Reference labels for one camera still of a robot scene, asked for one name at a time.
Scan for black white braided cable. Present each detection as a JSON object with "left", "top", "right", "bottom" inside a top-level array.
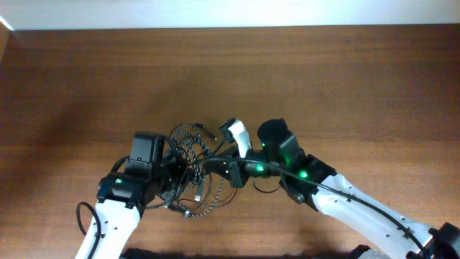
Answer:
[{"left": 167, "top": 122, "right": 226, "bottom": 219}]

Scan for thin black cable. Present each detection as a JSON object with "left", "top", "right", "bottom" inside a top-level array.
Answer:
[{"left": 145, "top": 122, "right": 240, "bottom": 213}]

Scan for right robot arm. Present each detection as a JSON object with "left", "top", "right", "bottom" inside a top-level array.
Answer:
[{"left": 202, "top": 119, "right": 459, "bottom": 258}]

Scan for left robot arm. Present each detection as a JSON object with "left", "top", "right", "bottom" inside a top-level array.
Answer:
[{"left": 75, "top": 132, "right": 188, "bottom": 258}]

